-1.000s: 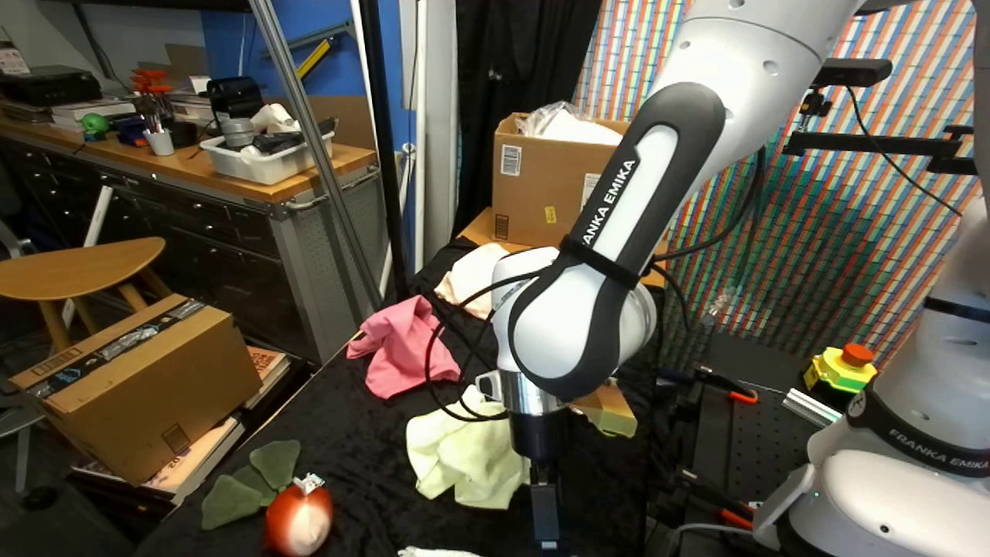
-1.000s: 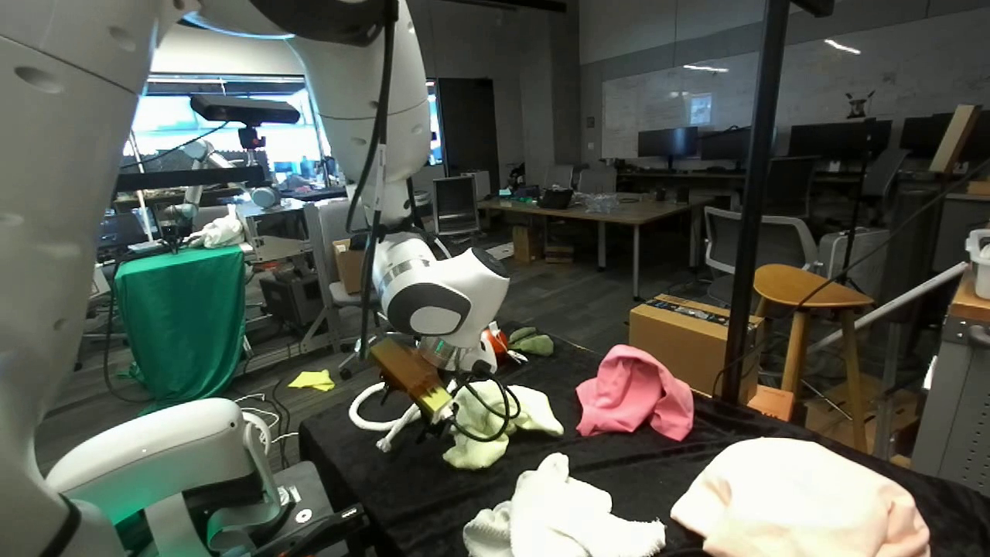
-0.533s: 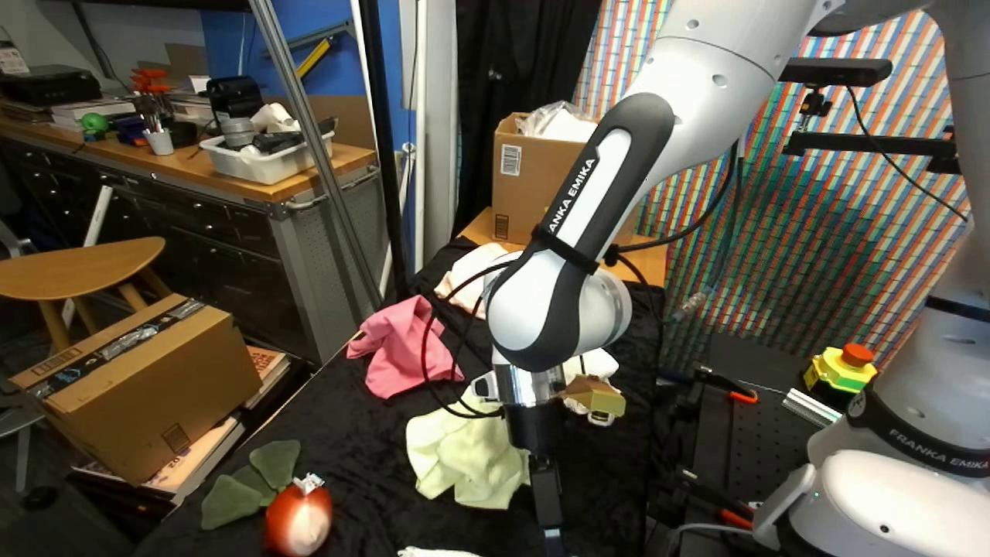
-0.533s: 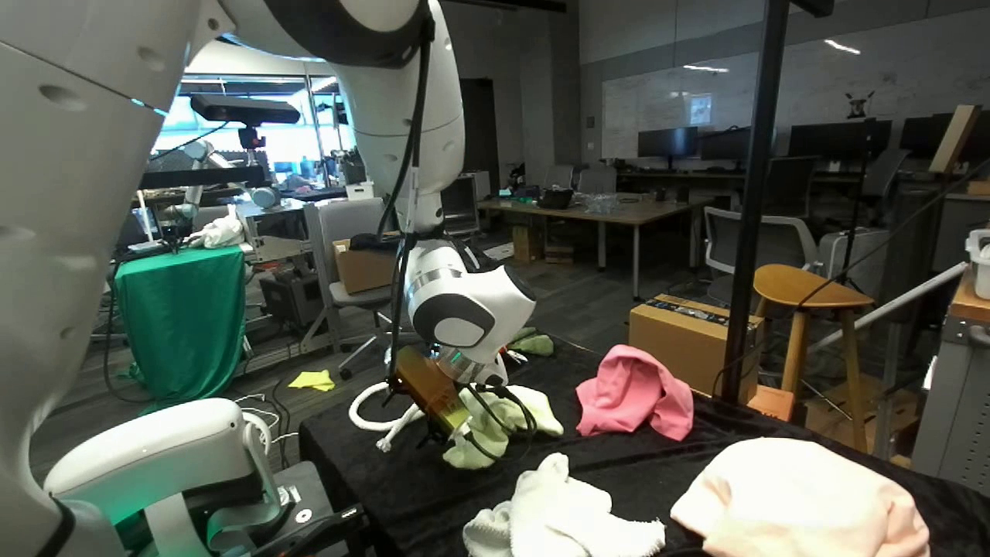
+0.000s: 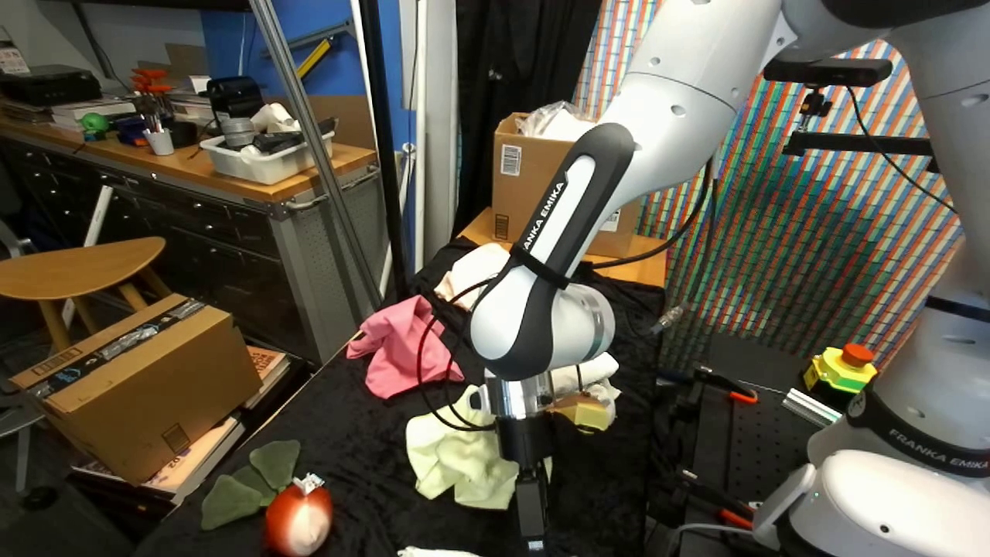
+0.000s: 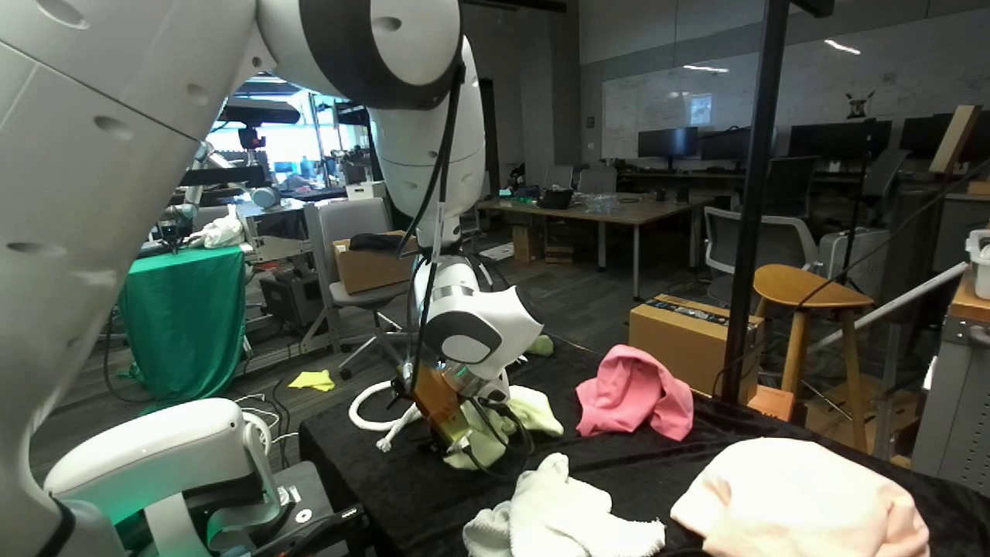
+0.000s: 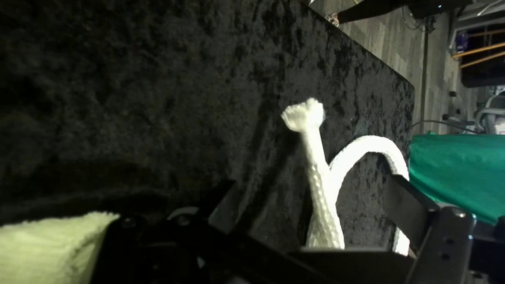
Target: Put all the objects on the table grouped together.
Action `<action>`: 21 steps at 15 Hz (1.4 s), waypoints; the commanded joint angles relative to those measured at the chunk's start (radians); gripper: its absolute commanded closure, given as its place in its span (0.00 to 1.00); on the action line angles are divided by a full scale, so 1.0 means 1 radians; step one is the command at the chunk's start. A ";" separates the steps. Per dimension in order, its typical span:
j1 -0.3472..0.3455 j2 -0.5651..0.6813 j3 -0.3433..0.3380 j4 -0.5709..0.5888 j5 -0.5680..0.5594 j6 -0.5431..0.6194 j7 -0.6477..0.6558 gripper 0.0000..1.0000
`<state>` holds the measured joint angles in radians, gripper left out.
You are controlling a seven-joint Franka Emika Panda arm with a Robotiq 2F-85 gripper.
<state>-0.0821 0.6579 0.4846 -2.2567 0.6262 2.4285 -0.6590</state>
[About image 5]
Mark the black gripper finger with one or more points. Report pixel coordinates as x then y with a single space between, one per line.
539 512
524 512

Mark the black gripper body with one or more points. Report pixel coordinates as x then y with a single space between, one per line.
524 443

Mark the pink cloth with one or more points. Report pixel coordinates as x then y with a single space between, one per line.
397 343

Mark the red toy with green leaves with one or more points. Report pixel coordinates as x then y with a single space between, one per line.
297 515

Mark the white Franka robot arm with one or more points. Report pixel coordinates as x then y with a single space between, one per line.
701 104

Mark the pale yellow cloth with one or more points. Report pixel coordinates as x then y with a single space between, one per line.
452 464

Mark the black perforated breadboard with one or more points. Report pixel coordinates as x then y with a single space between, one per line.
743 451

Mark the open labelled cardboard box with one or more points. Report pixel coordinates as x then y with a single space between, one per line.
528 174

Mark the yellow emergency stop button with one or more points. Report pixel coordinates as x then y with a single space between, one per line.
838 368

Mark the slanted metal pole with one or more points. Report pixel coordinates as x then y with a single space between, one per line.
318 154

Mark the colourful patterned backdrop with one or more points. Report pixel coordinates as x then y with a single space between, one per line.
825 257

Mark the black curtain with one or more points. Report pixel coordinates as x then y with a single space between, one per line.
514 63

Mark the large taped cardboard box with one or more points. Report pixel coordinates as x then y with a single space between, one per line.
144 391

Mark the white plastic bin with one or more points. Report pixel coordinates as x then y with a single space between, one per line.
264 157

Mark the wooden workbench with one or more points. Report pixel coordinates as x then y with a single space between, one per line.
206 196

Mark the black round helmet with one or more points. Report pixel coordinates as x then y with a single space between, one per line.
235 104

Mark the white cup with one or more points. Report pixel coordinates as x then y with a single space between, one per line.
157 141

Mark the blue panel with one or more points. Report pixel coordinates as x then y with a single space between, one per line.
267 40

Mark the wooden stool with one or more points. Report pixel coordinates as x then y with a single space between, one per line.
78 267

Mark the orange object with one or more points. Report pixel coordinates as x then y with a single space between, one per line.
151 81

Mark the green object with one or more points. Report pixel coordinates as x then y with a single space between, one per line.
93 126

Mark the black case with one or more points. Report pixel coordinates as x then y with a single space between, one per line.
46 85

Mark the silver metal bracket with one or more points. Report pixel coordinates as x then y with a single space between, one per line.
810 406

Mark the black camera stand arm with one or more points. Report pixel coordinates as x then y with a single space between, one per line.
854 142

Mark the black camera bar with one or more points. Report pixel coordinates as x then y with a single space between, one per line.
825 68

